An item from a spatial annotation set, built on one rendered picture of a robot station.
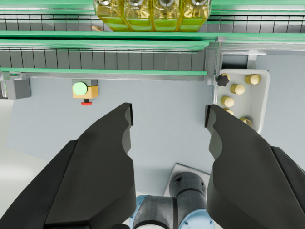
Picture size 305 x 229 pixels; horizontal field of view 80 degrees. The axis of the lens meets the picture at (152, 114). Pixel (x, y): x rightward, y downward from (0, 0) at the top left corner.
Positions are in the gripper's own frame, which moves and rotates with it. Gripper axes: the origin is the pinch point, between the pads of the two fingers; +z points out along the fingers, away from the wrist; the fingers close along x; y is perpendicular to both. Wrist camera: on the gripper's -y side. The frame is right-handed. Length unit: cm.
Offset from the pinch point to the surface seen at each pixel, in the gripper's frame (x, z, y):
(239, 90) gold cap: 26, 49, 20
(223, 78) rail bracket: 13.9, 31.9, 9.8
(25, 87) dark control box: -53, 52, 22
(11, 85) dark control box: -54, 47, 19
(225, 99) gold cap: 22, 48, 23
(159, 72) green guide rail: -1.3, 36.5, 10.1
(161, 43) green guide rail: -0.9, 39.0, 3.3
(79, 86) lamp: -28, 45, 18
